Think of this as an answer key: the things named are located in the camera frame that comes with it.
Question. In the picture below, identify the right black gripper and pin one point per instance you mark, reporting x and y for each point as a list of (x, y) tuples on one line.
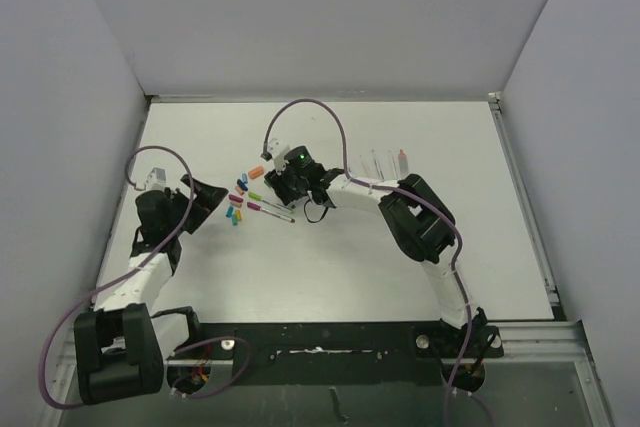
[(278, 181)]

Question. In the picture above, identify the dark blue pen cap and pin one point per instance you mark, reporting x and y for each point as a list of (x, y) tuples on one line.
[(242, 185)]

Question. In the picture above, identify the orange capped fat marker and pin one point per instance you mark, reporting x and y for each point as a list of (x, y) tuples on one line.
[(403, 164)]

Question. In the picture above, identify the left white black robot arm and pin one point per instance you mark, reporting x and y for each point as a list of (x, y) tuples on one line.
[(120, 345)]

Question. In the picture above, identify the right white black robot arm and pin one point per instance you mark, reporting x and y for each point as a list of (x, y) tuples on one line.
[(417, 219)]

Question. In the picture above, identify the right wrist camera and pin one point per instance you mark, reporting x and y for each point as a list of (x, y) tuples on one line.
[(275, 151)]

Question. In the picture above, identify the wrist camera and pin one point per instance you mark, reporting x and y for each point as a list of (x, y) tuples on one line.
[(155, 180), (275, 151)]

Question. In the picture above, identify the green capped pen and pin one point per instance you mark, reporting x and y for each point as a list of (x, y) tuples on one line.
[(261, 199)]

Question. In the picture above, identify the orange marker cap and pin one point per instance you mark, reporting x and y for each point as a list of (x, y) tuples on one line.
[(256, 172)]

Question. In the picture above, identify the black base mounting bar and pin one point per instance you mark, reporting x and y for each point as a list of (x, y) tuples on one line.
[(422, 353)]

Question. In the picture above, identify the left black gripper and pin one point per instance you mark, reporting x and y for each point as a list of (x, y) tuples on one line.
[(207, 200)]

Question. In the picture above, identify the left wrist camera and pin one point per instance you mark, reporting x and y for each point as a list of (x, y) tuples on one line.
[(155, 180)]

